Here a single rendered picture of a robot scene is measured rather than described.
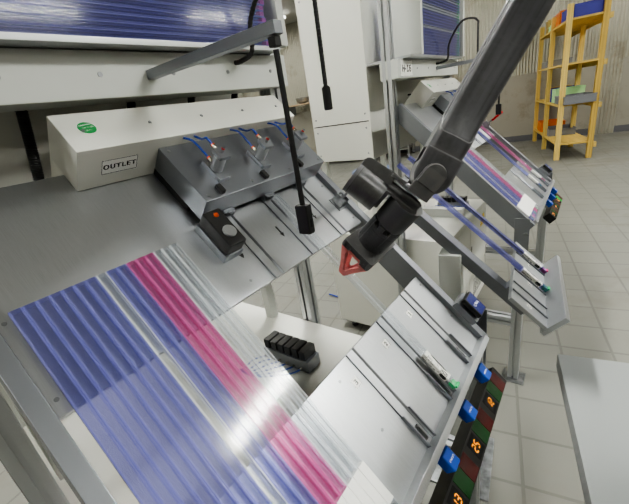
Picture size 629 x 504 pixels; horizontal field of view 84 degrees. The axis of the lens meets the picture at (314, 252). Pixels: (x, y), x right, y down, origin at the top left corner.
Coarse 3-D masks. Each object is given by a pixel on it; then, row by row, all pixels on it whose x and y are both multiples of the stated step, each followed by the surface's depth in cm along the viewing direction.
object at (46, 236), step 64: (0, 192) 49; (64, 192) 54; (128, 192) 59; (320, 192) 84; (0, 256) 44; (64, 256) 48; (128, 256) 52; (192, 256) 57; (256, 256) 63; (0, 320) 40
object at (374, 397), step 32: (416, 288) 79; (384, 320) 68; (416, 320) 73; (448, 320) 77; (352, 352) 60; (384, 352) 64; (416, 352) 67; (448, 352) 71; (320, 384) 54; (352, 384) 57; (384, 384) 59; (416, 384) 62; (352, 416) 53; (384, 416) 56; (416, 416) 58; (352, 448) 50; (384, 448) 52; (416, 448) 55; (384, 480) 50
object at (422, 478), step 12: (480, 348) 73; (468, 360) 72; (468, 372) 67; (468, 384) 65; (456, 396) 63; (456, 408) 60; (444, 420) 59; (444, 432) 56; (432, 444) 56; (444, 444) 55; (432, 456) 53; (420, 468) 53; (432, 468) 52; (420, 480) 50; (408, 492) 50; (420, 492) 49
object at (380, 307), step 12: (312, 240) 70; (324, 252) 70; (336, 264) 69; (348, 276) 69; (360, 288) 68; (372, 300) 67; (384, 312) 67; (396, 324) 66; (408, 336) 66; (420, 348) 65
